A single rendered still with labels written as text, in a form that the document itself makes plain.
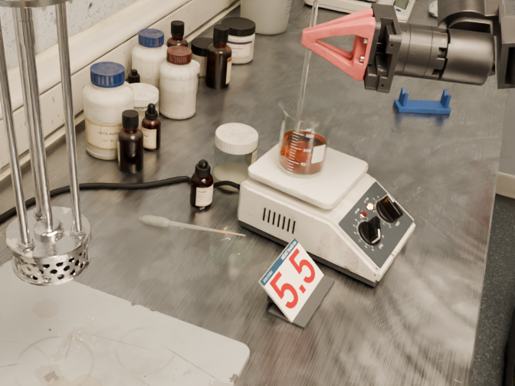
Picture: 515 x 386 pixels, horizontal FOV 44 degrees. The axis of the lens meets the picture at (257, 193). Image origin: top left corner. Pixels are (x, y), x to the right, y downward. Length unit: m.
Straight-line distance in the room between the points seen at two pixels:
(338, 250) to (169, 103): 0.42
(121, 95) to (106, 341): 0.37
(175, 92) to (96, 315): 0.45
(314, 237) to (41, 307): 0.32
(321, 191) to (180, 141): 0.31
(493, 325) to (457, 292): 1.13
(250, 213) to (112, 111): 0.25
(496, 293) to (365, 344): 1.36
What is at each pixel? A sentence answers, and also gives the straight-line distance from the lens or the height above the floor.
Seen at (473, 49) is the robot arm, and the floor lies 1.03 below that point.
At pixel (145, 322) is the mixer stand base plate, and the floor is 0.76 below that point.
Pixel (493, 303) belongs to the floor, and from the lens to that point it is 2.02.
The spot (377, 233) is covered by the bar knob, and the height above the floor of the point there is 0.81.
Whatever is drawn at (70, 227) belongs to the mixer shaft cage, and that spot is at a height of 0.92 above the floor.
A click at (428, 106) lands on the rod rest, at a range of 1.21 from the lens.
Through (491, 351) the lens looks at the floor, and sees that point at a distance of 1.87.
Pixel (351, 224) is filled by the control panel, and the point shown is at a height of 0.81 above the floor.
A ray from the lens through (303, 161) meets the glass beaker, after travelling 0.77.
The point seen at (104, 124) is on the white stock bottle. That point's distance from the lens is 0.93.
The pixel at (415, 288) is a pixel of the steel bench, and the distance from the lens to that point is 0.80.
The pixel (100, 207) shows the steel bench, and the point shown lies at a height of 0.75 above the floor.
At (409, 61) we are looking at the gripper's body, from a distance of 0.72.
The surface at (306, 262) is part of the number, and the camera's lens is 0.76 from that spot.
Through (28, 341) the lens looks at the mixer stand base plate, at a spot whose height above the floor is 0.76.
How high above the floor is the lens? 1.27
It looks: 35 degrees down
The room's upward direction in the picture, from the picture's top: 7 degrees clockwise
